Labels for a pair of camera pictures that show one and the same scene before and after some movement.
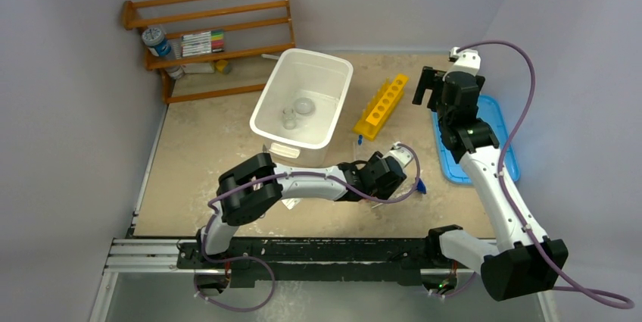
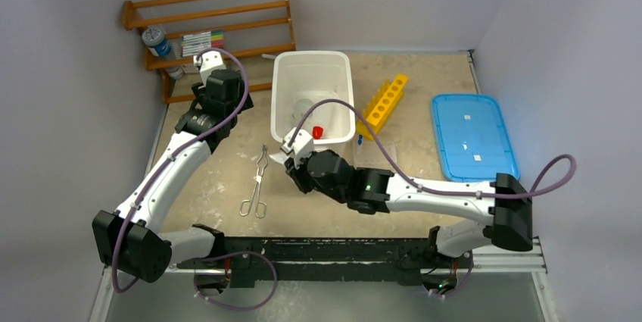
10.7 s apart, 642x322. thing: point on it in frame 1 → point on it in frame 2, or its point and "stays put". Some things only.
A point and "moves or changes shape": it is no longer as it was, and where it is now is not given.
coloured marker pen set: x=202 y=42 stays put
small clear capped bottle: x=176 y=72 stays put
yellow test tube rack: x=381 y=106 stays put
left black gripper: x=384 y=192 → x=201 y=92
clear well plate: x=364 y=150 stays put
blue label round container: x=154 y=39 stays put
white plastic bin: x=298 y=104 moves or changes shape
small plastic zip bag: x=291 y=202 → x=279 y=157
